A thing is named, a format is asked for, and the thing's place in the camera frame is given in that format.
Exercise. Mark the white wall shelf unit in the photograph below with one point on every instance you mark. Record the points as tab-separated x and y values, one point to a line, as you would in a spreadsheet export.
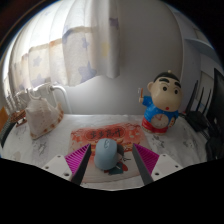
203	46

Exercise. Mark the white radiator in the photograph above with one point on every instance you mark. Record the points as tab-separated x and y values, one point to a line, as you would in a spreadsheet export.
55	90

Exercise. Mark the cartoon boy figure clock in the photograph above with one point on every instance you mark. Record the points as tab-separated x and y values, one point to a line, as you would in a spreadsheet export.
163	100

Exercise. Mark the white printed tablecloth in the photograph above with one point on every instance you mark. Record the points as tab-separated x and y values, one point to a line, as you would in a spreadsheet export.
173	146

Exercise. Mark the large white conch shell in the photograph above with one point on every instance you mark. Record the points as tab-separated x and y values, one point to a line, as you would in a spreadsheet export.
41	118

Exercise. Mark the light blue computer mouse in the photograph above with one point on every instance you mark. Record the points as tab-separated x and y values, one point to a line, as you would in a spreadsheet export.
105	155

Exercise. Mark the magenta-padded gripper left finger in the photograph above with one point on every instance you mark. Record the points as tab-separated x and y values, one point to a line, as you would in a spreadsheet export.
60	165

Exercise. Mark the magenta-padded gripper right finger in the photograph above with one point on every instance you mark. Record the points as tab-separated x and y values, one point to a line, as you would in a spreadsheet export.
164	165

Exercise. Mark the black router with antennas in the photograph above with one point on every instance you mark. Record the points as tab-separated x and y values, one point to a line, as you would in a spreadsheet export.
198	120

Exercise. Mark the white star-print curtain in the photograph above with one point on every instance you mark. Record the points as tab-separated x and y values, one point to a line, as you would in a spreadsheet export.
66	43

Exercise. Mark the black monitor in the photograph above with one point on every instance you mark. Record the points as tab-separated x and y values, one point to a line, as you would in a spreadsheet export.
216	110

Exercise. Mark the orange wooden chair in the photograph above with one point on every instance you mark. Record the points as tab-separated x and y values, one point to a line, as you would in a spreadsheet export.
2	118

